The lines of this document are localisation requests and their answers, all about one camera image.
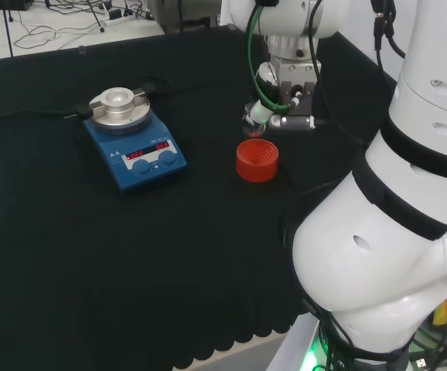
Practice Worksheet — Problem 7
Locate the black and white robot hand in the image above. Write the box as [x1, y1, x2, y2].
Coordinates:
[245, 61, 283, 126]

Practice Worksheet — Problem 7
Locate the clear round-bottom flask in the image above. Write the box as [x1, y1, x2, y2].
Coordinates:
[241, 102, 268, 139]

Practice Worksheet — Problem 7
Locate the heater with blue base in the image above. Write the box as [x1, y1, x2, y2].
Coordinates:
[75, 87, 189, 196]

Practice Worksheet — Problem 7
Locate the white power strip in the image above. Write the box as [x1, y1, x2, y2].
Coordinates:
[105, 15, 138, 28]

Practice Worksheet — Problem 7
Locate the black tripod leg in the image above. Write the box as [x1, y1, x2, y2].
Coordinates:
[86, 0, 107, 33]

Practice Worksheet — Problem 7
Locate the black bench cloth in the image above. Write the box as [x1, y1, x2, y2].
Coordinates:
[0, 23, 398, 371]

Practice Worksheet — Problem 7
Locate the black equipment box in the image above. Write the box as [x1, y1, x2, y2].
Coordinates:
[0, 0, 35, 12]

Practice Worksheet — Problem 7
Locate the green cable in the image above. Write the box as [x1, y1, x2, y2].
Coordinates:
[246, 2, 301, 115]

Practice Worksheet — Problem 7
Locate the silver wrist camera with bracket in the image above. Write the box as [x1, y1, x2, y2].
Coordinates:
[268, 57, 322, 132]

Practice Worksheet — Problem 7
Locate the red ribbed flask ring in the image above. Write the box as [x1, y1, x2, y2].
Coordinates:
[235, 139, 279, 182]

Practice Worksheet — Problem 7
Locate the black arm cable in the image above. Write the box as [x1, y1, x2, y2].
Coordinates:
[370, 0, 407, 60]

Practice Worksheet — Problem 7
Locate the black heater power cable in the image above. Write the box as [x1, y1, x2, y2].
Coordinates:
[0, 109, 80, 124]

